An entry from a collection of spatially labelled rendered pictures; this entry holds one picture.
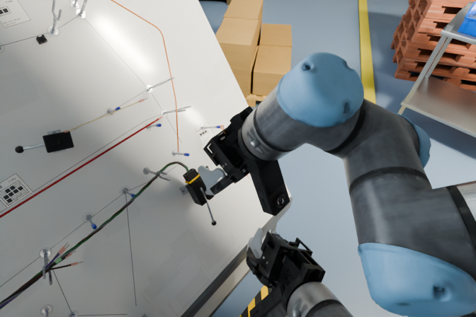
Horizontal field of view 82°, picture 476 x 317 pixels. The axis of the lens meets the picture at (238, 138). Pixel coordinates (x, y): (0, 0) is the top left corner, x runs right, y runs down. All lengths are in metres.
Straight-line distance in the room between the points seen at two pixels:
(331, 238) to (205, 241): 1.27
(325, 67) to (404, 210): 0.14
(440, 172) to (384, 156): 2.38
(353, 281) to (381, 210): 1.68
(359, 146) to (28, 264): 0.66
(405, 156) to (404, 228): 0.08
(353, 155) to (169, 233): 0.58
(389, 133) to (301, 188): 1.83
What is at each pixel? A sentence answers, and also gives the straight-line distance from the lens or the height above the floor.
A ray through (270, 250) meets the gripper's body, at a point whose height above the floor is 1.26.
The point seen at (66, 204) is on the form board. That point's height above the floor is 1.22.
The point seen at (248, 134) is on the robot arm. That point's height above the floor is 1.50.
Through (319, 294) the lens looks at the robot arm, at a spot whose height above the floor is 1.32.
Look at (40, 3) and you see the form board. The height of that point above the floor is 1.53.
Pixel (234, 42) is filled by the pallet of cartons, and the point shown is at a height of 0.64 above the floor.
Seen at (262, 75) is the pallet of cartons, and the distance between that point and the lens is 2.52.
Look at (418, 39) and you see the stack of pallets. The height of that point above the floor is 0.46.
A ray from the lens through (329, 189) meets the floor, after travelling 2.19.
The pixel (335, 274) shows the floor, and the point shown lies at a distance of 1.92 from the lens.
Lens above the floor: 1.75
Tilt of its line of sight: 47 degrees down
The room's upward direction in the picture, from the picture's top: straight up
